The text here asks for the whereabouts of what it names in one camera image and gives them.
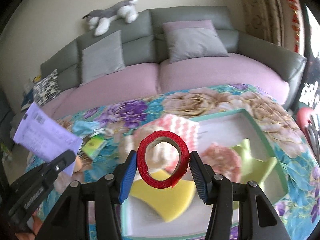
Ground beige makeup sponge egg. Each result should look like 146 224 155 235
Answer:
73 155 83 173

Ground pink floral scrunchie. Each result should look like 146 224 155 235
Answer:
201 144 242 183

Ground purple wipes pack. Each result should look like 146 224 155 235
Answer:
14 103 83 162

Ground red tape roll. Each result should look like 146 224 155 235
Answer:
137 128 190 189

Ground yellow sponge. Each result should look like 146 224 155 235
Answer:
130 179 196 222

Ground pink white zigzag towel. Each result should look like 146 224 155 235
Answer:
146 114 200 152

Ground light green cloth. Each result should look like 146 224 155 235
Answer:
232 138 278 191

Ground person's left hand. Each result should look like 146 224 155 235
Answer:
15 215 43 240

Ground small green tissue pack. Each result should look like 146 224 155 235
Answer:
82 135 106 160

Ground blue face mask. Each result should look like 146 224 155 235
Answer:
72 120 105 138

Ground white tray teal rim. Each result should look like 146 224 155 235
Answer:
121 109 289 239

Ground blue book on sofa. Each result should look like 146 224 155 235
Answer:
21 89 34 112

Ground black white patterned cushion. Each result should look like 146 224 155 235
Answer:
33 69 61 107

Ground floral blanket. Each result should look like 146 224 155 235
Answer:
57 84 319 239

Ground grey cushion middle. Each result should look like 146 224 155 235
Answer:
81 30 126 85

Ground grey sofa pink seat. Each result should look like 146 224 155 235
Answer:
41 5 306 119

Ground grey pink cushion right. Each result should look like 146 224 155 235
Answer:
162 20 228 63

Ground grey husky plush toy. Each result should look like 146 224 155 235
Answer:
82 0 139 37

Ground patterned beige curtain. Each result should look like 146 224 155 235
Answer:
242 0 284 47

